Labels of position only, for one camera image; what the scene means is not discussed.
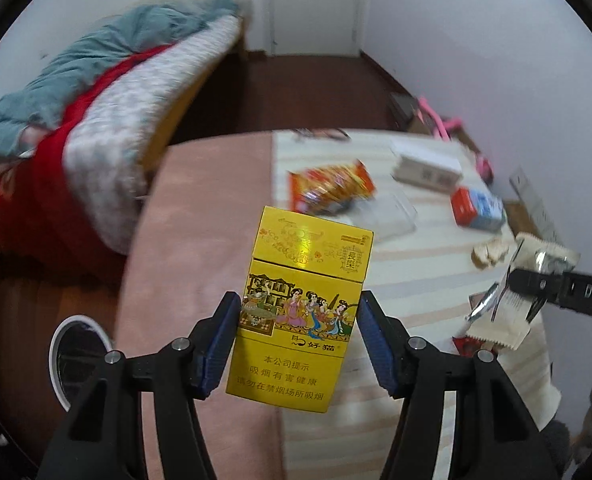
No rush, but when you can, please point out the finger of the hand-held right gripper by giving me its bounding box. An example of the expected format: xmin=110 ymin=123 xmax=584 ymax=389
xmin=506 ymin=269 xmax=570 ymax=307

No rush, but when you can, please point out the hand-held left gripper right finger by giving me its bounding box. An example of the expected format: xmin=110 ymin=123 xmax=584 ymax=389
xmin=357 ymin=290 xmax=561 ymax=480

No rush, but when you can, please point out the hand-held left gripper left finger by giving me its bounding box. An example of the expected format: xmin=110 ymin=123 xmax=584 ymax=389
xmin=36 ymin=291 xmax=243 ymax=480

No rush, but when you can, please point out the white paper wrapper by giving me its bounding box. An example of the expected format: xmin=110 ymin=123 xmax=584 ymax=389
xmin=463 ymin=232 xmax=581 ymax=351

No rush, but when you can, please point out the red and blue carton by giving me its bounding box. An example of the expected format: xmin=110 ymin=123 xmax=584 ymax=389
xmin=450 ymin=187 xmax=506 ymax=233

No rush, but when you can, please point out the yellow cigarette box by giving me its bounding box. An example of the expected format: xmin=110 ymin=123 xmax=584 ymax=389
xmin=226 ymin=205 xmax=375 ymax=415

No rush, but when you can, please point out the clear plastic box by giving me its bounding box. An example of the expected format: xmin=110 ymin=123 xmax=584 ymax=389
xmin=346 ymin=192 xmax=419 ymax=242

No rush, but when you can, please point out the white rimmed trash bin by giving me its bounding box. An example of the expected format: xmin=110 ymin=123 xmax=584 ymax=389
xmin=49 ymin=314 xmax=115 ymax=414

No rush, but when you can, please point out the white cardboard box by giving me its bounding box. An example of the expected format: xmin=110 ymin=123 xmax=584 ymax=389
xmin=390 ymin=140 xmax=464 ymax=191

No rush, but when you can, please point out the orange snack packet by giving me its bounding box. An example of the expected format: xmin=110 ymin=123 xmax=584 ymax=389
xmin=288 ymin=160 xmax=377 ymax=216

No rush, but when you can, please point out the crumpled tissue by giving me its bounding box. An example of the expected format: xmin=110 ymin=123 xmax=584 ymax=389
xmin=470 ymin=238 xmax=511 ymax=268

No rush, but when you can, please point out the silver foil wrapper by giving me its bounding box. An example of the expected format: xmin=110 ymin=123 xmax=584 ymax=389
xmin=466 ymin=282 xmax=501 ymax=323

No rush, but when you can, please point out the small red packet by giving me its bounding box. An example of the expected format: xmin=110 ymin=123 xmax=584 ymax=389
xmin=453 ymin=336 xmax=482 ymax=357

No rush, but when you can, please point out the pink suede table cloth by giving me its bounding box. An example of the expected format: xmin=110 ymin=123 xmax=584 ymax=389
xmin=113 ymin=132 xmax=287 ymax=480

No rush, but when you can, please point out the dark box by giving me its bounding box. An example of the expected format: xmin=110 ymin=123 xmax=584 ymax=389
xmin=388 ymin=92 xmax=423 ymax=131

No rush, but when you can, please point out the red fleece blanket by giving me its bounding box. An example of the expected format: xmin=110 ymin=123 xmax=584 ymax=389
xmin=0 ymin=45 xmax=177 ymax=273

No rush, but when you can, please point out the checked bed sheet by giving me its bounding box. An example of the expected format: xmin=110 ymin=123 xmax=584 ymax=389
xmin=63 ymin=12 xmax=244 ymax=256

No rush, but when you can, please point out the blue quilt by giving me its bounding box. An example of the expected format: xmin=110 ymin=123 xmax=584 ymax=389
xmin=0 ymin=0 xmax=241 ymax=171

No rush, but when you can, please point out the white door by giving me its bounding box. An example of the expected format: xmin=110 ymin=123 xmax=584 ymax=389
xmin=263 ymin=0 xmax=367 ymax=58

